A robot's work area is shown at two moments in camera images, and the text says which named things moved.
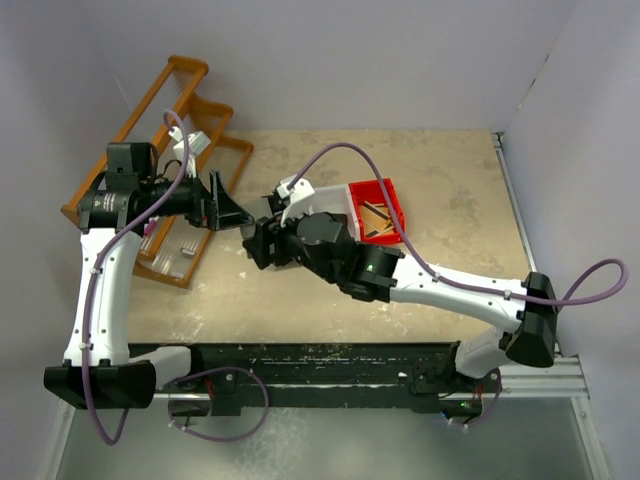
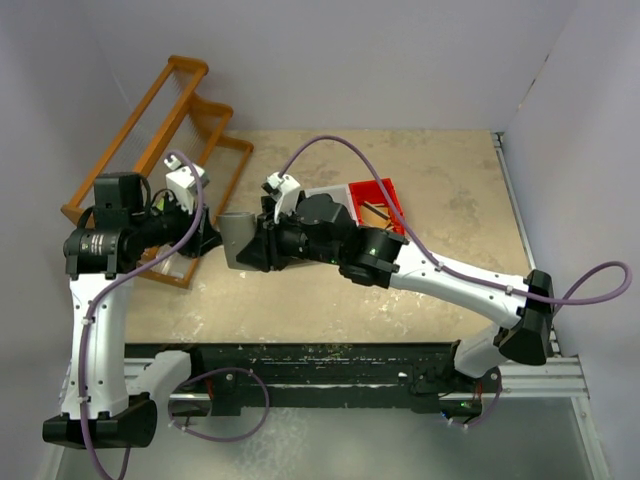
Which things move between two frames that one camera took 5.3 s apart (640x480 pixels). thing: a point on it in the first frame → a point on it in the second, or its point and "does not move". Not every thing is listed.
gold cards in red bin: [376, 218] does not move
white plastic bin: [334, 199] does not move
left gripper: [202, 213] → [203, 238]
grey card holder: [259, 208] → [239, 231]
